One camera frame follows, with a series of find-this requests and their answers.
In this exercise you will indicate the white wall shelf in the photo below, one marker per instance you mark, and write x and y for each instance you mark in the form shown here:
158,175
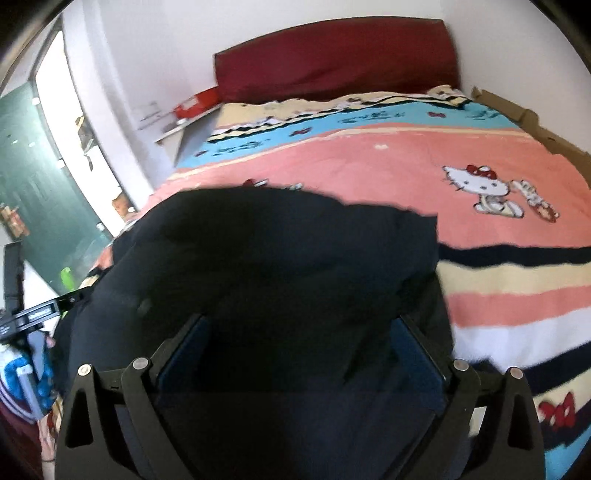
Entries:
194,121

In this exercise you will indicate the black hooded padded jacket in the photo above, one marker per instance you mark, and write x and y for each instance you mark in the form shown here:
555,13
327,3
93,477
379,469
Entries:
277,277

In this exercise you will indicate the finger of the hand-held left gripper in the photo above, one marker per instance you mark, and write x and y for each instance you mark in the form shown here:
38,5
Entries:
69,299
13,277

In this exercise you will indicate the pink cartoon printed blanket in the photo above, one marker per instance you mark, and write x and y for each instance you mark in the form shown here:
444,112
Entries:
369,184

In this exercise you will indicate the red box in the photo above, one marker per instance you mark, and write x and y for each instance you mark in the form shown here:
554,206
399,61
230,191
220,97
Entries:
198,104

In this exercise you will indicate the wall sticker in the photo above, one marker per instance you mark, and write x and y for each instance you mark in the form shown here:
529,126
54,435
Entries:
85,138

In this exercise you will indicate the brown cardboard sheet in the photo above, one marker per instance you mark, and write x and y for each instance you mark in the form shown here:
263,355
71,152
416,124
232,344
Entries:
526,115

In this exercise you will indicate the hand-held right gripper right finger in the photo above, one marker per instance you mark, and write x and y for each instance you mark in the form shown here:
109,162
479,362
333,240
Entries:
415,360

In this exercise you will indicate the dark red bed headboard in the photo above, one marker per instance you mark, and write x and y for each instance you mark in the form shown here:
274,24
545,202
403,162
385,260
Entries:
332,60

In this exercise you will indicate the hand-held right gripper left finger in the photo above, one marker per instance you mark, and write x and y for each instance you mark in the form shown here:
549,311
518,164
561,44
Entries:
184,355

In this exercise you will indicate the green door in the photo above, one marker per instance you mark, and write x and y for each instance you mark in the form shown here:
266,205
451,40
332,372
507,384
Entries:
41,184

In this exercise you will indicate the brown door hanging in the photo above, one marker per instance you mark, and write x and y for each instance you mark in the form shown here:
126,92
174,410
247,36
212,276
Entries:
11,221

